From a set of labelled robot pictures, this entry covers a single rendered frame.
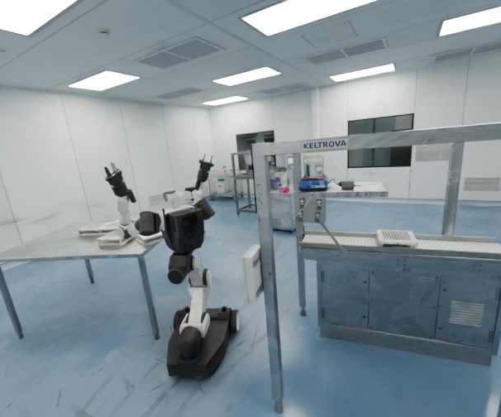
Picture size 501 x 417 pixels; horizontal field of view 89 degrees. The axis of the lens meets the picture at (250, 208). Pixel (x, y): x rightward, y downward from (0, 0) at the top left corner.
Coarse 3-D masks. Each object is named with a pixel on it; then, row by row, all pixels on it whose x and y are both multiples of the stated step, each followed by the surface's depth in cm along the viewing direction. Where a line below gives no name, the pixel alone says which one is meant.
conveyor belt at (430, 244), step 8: (304, 240) 213; (312, 240) 212; (320, 240) 211; (328, 240) 209; (344, 240) 206; (352, 240) 205; (360, 240) 204; (368, 240) 202; (424, 240) 193; (432, 240) 192; (328, 248) 195; (336, 248) 193; (432, 248) 179; (440, 248) 178; (448, 248) 177; (456, 248) 176; (464, 248) 175; (472, 248) 174; (480, 248) 173; (488, 248) 172; (496, 248) 171; (472, 256) 164
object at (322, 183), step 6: (300, 180) 192; (306, 180) 190; (312, 180) 188; (318, 180) 186; (324, 180) 184; (300, 186) 191; (306, 186) 188; (312, 186) 188; (318, 186) 186; (324, 186) 184
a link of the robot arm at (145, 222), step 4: (140, 216) 170; (144, 216) 168; (148, 216) 169; (152, 216) 171; (136, 220) 175; (140, 220) 169; (144, 220) 167; (148, 220) 168; (152, 220) 170; (136, 224) 172; (140, 224) 168; (144, 224) 166; (148, 224) 167; (152, 224) 169; (136, 228) 173; (140, 228) 167; (144, 228) 166; (148, 228) 166; (152, 228) 168
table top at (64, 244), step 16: (80, 224) 322; (32, 240) 274; (48, 240) 269; (64, 240) 264; (80, 240) 260; (96, 240) 255; (0, 256) 232; (16, 256) 229; (32, 256) 225; (48, 256) 222; (64, 256) 220; (80, 256) 219; (96, 256) 217; (112, 256) 215; (128, 256) 214
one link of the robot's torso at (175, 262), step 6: (174, 252) 188; (186, 252) 186; (192, 252) 192; (174, 258) 182; (180, 258) 181; (186, 258) 180; (174, 264) 179; (180, 264) 179; (186, 264) 179; (174, 270) 174; (180, 270) 175; (186, 270) 179; (168, 276) 175; (174, 276) 175; (180, 276) 174; (174, 282) 176; (180, 282) 175
